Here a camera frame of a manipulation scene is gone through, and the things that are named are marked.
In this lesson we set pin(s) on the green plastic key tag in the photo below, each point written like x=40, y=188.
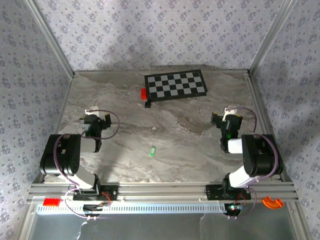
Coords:
x=151, y=151

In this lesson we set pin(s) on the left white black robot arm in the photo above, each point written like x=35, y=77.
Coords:
x=60, y=155

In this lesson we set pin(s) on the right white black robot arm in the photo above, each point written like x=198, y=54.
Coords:
x=260, y=155

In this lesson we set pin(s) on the small black block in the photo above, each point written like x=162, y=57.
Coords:
x=147, y=104

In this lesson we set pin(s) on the small red block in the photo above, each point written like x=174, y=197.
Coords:
x=143, y=93

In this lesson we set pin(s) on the black grey checkerboard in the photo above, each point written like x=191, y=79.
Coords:
x=175, y=85

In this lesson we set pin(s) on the small circuit board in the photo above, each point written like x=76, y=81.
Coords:
x=233, y=207

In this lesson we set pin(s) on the flat red toy brick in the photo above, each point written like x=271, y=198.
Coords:
x=51, y=201

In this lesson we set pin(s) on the orange curved plastic part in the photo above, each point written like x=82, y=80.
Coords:
x=272, y=203

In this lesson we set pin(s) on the grey metal sheet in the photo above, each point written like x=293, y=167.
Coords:
x=160, y=227

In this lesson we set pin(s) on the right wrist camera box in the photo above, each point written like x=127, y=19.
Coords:
x=230, y=111

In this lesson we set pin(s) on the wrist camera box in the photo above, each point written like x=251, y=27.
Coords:
x=230, y=111
x=92, y=111

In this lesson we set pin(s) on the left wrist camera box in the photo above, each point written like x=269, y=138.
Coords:
x=92, y=111

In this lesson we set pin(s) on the aluminium table side rail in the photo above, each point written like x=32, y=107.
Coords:
x=261, y=112
x=61, y=112

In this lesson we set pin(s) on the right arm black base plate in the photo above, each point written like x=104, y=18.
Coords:
x=215, y=192

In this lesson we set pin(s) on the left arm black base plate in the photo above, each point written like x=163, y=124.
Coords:
x=110, y=193

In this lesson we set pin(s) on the aluminium frame post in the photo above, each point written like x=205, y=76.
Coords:
x=270, y=37
x=51, y=37

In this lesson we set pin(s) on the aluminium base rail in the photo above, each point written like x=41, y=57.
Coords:
x=162, y=192

